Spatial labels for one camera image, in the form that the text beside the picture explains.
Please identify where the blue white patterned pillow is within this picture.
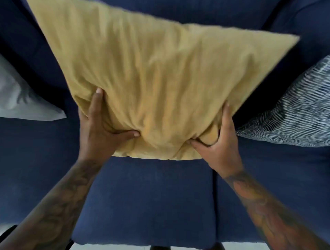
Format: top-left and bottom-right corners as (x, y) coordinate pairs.
(236, 55), (330, 148)

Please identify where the person's right forearm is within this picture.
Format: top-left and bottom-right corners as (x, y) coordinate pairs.
(222, 169), (330, 250)

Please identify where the person's right hand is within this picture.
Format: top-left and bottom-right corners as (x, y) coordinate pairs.
(189, 102), (244, 179)

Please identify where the person's left hand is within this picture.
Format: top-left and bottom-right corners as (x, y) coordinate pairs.
(77, 87), (141, 165)

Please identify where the person's left forearm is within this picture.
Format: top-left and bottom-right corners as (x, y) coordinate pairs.
(0, 158), (103, 250)

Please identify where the mustard yellow pillow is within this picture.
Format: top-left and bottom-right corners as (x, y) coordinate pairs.
(26, 0), (300, 161)

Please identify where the navy blue sofa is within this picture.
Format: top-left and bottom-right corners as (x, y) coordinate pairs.
(0, 0), (330, 250)

